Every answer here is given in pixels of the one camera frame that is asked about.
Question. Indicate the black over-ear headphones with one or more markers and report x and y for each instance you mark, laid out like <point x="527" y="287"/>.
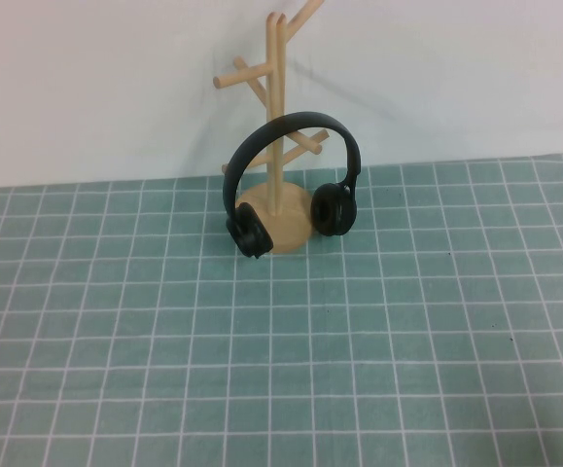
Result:
<point x="305" y="119"/>

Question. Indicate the green white-grid tablecloth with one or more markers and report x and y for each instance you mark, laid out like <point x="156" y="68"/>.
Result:
<point x="281" y="365"/>

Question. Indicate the wooden branch headphone stand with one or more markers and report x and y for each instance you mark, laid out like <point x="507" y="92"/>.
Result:
<point x="277" y="73"/>

